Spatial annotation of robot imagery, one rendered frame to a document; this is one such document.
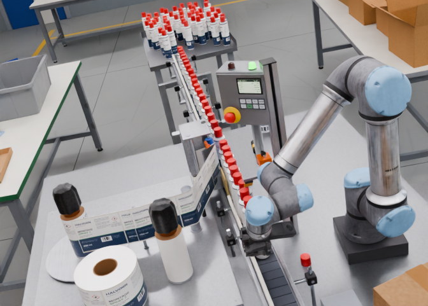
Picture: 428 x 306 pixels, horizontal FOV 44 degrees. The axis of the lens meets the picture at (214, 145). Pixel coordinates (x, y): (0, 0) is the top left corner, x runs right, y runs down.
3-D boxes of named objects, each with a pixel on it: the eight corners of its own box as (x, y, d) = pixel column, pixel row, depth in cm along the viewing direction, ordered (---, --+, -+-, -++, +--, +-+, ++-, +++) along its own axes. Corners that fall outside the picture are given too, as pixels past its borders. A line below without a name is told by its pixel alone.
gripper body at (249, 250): (239, 236, 166) (238, 221, 156) (265, 228, 167) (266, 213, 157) (246, 258, 163) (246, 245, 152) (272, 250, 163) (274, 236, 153)
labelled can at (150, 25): (146, 37, 420) (139, 12, 410) (215, 20, 424) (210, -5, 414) (151, 55, 380) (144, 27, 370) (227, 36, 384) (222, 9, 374)
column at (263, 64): (283, 229, 195) (258, 60, 162) (295, 226, 195) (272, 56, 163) (287, 236, 191) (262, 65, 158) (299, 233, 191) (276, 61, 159)
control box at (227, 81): (235, 111, 184) (226, 60, 174) (282, 112, 176) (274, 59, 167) (224, 125, 176) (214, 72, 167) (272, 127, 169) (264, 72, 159)
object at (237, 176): (237, 218, 198) (228, 172, 188) (250, 214, 198) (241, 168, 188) (241, 226, 193) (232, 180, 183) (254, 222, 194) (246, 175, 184)
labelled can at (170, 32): (174, 52, 375) (168, 24, 365) (180, 53, 372) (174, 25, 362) (170, 55, 372) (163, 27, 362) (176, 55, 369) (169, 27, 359)
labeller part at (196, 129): (178, 126, 215) (178, 124, 214) (204, 119, 216) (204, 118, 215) (183, 141, 203) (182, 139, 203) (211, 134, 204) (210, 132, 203)
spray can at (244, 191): (246, 232, 190) (237, 186, 180) (260, 231, 188) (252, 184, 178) (244, 242, 185) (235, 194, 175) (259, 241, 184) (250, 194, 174)
